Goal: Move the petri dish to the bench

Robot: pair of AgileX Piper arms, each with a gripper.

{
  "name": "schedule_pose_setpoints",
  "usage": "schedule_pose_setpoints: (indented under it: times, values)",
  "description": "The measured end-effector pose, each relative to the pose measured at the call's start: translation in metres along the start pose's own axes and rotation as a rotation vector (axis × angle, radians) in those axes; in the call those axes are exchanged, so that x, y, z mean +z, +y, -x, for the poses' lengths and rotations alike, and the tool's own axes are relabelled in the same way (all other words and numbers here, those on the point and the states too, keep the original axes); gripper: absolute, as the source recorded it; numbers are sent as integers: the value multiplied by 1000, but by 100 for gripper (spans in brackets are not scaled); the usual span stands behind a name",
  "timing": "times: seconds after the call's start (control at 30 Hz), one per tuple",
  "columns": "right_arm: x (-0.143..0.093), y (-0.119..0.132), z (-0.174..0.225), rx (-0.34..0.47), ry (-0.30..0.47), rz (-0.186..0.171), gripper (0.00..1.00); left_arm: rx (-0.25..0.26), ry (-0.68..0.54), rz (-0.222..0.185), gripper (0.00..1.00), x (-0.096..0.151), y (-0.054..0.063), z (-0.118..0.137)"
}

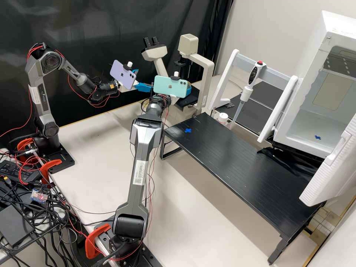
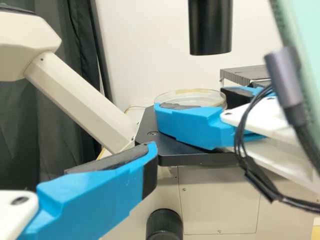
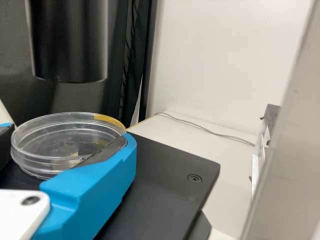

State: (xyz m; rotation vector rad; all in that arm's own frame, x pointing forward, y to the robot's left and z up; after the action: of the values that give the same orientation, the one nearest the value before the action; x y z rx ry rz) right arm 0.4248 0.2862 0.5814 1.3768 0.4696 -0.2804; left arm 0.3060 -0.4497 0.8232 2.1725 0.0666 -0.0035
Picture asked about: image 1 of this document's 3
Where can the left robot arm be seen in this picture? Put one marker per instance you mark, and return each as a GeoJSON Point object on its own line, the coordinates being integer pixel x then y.
{"type": "Point", "coordinates": [41, 105]}

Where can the orange clamp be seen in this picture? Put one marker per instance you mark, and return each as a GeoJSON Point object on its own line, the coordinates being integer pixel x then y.
{"type": "Point", "coordinates": [93, 239]}
{"type": "Point", "coordinates": [51, 167]}
{"type": "Point", "coordinates": [23, 146]}

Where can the small circuit board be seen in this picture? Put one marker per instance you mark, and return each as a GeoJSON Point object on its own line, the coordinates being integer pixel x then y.
{"type": "Point", "coordinates": [39, 197]}

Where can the white incubator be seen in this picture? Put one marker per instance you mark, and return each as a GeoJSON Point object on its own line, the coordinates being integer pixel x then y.
{"type": "Point", "coordinates": [314, 41]}

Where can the right wrist camera phone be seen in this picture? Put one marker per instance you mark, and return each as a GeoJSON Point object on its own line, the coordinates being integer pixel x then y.
{"type": "Point", "coordinates": [169, 86]}

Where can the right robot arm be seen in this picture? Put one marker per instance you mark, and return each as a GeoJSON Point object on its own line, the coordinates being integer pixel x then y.
{"type": "Point", "coordinates": [140, 167]}

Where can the incubator door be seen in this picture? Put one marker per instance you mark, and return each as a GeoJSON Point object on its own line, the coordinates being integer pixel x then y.
{"type": "Point", "coordinates": [328, 178]}

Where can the left wrist camera phone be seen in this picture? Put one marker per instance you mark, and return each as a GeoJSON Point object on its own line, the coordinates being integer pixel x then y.
{"type": "Point", "coordinates": [122, 73]}

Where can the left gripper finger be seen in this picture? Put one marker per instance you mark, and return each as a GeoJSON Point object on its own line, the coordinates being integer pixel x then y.
{"type": "Point", "coordinates": [135, 72]}
{"type": "Point", "coordinates": [144, 87]}

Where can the cream microscope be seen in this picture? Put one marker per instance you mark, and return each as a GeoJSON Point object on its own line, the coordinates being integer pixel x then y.
{"type": "Point", "coordinates": [205, 72]}

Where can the pipette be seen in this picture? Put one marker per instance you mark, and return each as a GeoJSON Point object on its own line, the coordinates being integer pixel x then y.
{"type": "Point", "coordinates": [253, 73]}

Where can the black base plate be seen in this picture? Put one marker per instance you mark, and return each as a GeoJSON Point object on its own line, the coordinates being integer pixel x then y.
{"type": "Point", "coordinates": [150, 257]}
{"type": "Point", "coordinates": [65, 161]}

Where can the white pipette stand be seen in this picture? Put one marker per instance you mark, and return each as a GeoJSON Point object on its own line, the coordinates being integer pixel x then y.
{"type": "Point", "coordinates": [278, 111]}

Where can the black platform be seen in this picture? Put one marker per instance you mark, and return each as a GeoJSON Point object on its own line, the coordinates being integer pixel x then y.
{"type": "Point", "coordinates": [256, 111]}
{"type": "Point", "coordinates": [236, 161]}

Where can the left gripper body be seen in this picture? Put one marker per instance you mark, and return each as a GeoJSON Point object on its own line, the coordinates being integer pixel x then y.
{"type": "Point", "coordinates": [135, 84]}

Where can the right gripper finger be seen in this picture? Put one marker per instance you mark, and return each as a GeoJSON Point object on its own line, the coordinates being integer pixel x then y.
{"type": "Point", "coordinates": [189, 91]}

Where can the wrist camera phone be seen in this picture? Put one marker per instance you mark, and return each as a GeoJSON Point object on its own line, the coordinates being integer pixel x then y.
{"type": "Point", "coordinates": [122, 73]}
{"type": "Point", "coordinates": [169, 86]}

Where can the flat black box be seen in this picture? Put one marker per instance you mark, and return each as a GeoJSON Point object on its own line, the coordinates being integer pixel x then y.
{"type": "Point", "coordinates": [14, 225]}

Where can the black power adapter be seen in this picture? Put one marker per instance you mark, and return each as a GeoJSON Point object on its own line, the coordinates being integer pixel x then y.
{"type": "Point", "coordinates": [16, 171]}

